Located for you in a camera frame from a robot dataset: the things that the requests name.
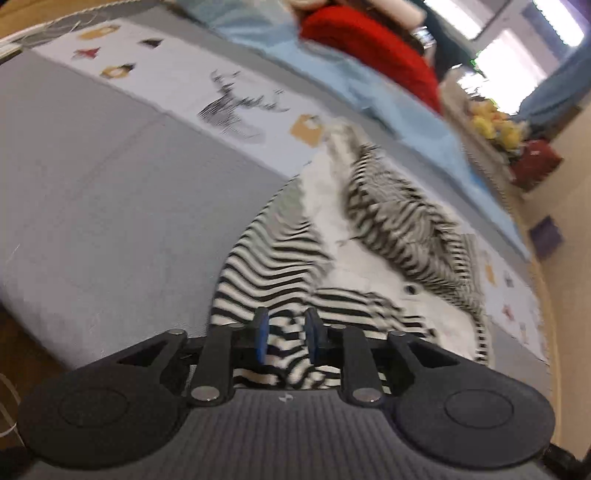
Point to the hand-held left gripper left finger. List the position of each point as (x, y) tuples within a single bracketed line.
[(262, 337)]

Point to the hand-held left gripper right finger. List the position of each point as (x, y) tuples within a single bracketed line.
[(311, 339)]

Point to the black white striped hooded sweater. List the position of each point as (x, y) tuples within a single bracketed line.
[(323, 207)]

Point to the purple paper bag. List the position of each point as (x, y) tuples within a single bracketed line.
[(547, 235)]

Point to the light blue duvet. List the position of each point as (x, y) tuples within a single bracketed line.
[(369, 87)]

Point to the yellow plush toy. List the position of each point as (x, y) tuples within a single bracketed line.
[(510, 134), (482, 122)]

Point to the dark red cushion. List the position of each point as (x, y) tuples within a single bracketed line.
[(535, 164)]

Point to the red pillow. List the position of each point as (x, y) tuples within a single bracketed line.
[(369, 44)]

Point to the blue curtain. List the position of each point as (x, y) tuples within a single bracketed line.
[(558, 92)]

